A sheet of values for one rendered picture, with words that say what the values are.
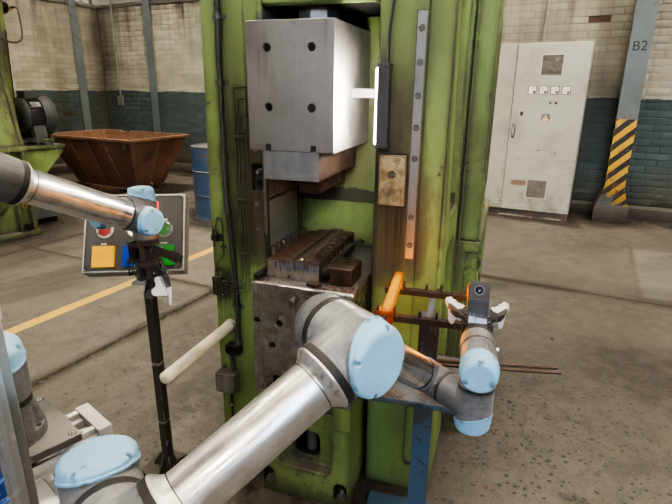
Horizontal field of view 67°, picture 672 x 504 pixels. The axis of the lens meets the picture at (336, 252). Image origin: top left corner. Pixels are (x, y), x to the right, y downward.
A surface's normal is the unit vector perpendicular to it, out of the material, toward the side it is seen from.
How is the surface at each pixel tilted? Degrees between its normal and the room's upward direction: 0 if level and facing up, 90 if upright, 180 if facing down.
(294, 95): 90
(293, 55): 90
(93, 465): 8
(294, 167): 90
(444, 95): 90
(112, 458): 8
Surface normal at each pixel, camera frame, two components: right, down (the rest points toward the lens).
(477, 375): -0.24, 0.29
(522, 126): -0.44, 0.27
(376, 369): 0.66, 0.18
